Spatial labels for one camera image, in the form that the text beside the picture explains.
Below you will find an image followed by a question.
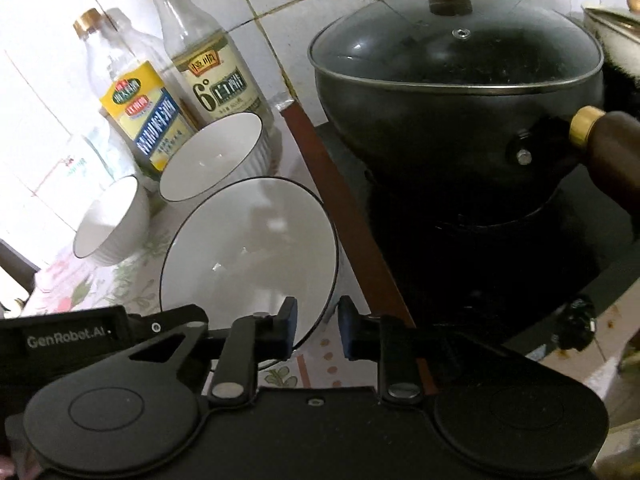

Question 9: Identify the floral tablecloth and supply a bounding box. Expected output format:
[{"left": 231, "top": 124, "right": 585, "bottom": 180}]
[{"left": 20, "top": 100, "right": 416, "bottom": 391}]

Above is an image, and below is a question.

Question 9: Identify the black gas stove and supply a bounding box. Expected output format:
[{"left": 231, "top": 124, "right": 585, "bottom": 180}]
[{"left": 312, "top": 120, "right": 640, "bottom": 361}]

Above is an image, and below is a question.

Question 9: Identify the white vinegar bottle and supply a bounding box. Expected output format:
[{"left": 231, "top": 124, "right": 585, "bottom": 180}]
[{"left": 140, "top": 0, "right": 276, "bottom": 141}]

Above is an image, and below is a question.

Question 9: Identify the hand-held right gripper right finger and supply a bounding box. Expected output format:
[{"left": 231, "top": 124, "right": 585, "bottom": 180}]
[{"left": 338, "top": 296, "right": 463, "bottom": 404}]

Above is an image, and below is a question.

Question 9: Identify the clear packet with red print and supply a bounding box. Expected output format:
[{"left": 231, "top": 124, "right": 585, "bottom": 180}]
[{"left": 55, "top": 130, "right": 126, "bottom": 186}]

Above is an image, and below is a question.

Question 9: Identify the glass wok lid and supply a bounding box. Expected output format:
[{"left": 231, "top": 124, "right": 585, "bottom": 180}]
[{"left": 307, "top": 0, "right": 605, "bottom": 96}]

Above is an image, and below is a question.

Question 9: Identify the small white pot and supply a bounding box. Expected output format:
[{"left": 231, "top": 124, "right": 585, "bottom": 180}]
[{"left": 587, "top": 22, "right": 640, "bottom": 83}]

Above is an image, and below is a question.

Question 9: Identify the small pot lid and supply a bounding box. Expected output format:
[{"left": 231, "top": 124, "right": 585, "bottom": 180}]
[{"left": 580, "top": 0, "right": 640, "bottom": 31}]

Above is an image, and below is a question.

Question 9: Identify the black wok with wooden handle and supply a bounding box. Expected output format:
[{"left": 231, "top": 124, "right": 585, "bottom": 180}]
[{"left": 307, "top": 45, "right": 640, "bottom": 241}]

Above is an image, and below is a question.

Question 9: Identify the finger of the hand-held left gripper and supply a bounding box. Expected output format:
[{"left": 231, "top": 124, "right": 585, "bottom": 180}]
[{"left": 129, "top": 304, "right": 210, "bottom": 343}]

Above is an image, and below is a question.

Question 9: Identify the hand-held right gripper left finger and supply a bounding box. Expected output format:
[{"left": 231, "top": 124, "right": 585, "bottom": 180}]
[{"left": 115, "top": 296, "right": 299, "bottom": 407}]

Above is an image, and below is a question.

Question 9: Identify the cooking wine bottle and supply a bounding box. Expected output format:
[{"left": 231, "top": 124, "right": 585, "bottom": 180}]
[{"left": 72, "top": 7, "right": 198, "bottom": 181}]

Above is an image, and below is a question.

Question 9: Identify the white black-rimmed bowl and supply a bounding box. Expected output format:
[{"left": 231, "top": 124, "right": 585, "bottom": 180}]
[
  {"left": 72, "top": 175, "right": 152, "bottom": 267},
  {"left": 158, "top": 111, "right": 274, "bottom": 204},
  {"left": 159, "top": 176, "right": 341, "bottom": 367}
]

